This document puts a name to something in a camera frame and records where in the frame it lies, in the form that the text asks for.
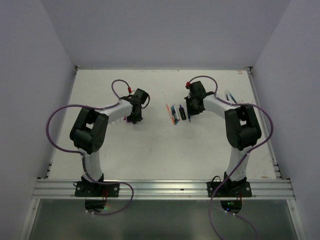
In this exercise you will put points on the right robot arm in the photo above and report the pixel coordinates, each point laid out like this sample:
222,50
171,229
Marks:
241,126

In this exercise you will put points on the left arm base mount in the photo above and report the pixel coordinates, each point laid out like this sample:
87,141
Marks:
86,189

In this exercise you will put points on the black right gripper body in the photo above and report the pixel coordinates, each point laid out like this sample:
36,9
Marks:
198,109

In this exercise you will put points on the purple capped black marker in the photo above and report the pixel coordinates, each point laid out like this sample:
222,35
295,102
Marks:
182,113

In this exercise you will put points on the pink capped white marker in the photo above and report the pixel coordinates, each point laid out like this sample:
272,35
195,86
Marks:
176,112

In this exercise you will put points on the orange clear pen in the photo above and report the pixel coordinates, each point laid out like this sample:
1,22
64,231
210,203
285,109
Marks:
170,113

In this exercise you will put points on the aluminium mounting rail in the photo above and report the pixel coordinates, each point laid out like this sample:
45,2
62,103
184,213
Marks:
268,189

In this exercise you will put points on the teal gel pen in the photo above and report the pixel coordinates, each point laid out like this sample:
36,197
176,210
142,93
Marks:
232,98

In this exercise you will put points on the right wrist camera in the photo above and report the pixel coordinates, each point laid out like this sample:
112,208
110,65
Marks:
188,85

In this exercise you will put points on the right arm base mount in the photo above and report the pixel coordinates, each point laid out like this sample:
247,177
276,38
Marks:
234,189

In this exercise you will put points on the green gel pen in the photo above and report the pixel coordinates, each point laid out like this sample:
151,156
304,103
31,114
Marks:
173,115

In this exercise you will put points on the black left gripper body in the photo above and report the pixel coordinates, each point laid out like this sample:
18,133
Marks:
139,112

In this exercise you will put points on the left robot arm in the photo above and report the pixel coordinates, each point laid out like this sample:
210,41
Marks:
89,130

